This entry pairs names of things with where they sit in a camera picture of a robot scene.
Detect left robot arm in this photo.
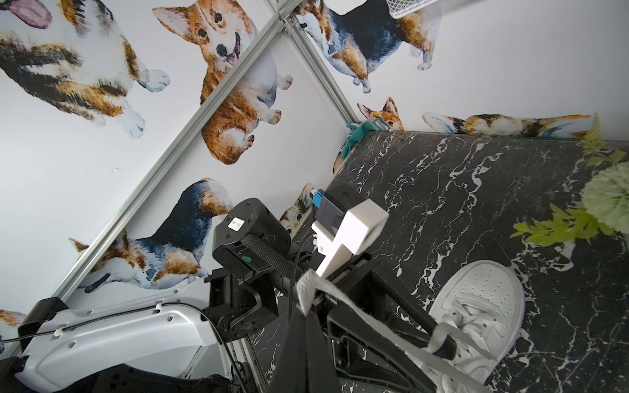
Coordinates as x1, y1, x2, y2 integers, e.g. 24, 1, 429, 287
1, 189, 457, 392

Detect white wire basket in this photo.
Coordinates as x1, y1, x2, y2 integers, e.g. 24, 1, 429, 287
386, 0, 438, 19

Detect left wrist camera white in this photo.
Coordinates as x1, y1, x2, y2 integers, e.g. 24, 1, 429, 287
311, 184, 389, 278

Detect white pot orange flowers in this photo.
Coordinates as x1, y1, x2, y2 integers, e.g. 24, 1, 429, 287
511, 116, 628, 247

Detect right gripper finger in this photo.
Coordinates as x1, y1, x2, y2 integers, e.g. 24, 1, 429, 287
268, 303, 341, 393

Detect teal cloth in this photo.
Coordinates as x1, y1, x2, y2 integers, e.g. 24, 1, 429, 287
339, 118, 391, 160

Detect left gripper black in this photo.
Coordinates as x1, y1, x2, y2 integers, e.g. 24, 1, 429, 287
289, 253, 457, 392

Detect white sneaker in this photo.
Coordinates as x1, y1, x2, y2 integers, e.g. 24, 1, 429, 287
420, 260, 525, 392

